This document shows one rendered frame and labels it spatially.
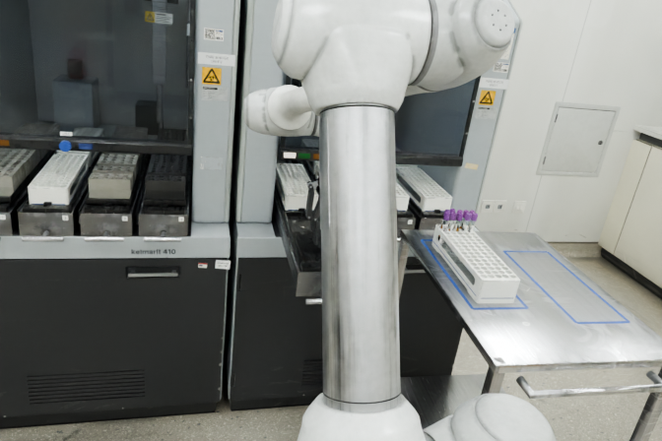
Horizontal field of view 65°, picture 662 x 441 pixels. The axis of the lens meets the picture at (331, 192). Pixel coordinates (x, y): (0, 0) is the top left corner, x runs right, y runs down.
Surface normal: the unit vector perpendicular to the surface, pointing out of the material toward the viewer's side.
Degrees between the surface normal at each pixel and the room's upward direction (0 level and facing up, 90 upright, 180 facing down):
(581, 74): 90
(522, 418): 6
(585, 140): 90
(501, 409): 6
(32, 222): 90
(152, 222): 90
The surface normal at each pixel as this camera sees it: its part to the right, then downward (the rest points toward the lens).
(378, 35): 0.29, 0.04
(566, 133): 0.22, 0.38
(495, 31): 0.47, -0.11
